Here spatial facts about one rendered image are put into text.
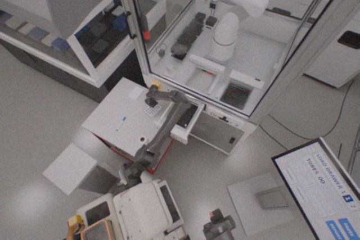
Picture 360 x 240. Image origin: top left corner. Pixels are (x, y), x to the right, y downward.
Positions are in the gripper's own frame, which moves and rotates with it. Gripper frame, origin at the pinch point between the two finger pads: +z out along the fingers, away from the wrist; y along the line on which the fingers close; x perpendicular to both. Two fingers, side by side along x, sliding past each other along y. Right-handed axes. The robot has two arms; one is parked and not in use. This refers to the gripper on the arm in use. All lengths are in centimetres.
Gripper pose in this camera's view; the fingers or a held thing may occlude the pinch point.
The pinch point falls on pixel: (152, 106)
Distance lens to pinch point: 171.4
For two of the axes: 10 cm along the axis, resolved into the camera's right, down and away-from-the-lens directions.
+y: -7.4, -6.0, 3.1
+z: 0.0, 4.6, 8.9
